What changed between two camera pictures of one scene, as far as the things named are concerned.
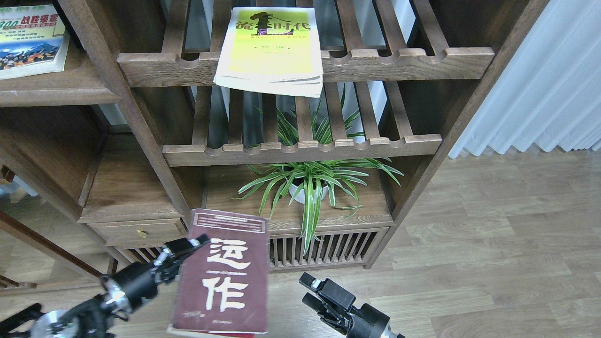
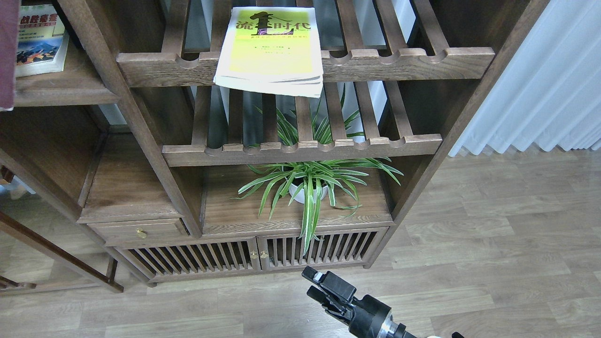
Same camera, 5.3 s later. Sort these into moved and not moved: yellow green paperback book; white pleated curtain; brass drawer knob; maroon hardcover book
Moved: maroon hardcover book
Not moved: brass drawer knob; white pleated curtain; yellow green paperback book
